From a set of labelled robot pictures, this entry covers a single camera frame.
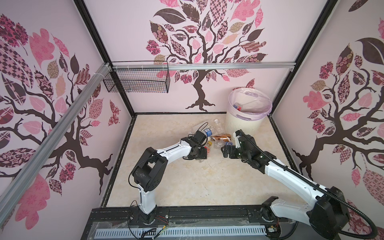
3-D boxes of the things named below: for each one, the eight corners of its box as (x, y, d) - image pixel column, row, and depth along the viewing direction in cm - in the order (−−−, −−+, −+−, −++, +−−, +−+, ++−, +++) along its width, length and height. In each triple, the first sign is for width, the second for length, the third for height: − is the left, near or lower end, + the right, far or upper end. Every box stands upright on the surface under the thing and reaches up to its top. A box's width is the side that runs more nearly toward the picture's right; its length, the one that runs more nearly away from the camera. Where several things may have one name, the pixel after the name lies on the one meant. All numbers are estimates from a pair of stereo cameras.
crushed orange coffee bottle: (212, 143, 101) (213, 140, 98) (212, 137, 105) (212, 134, 102) (230, 143, 101) (231, 140, 98) (229, 137, 105) (230, 134, 102)
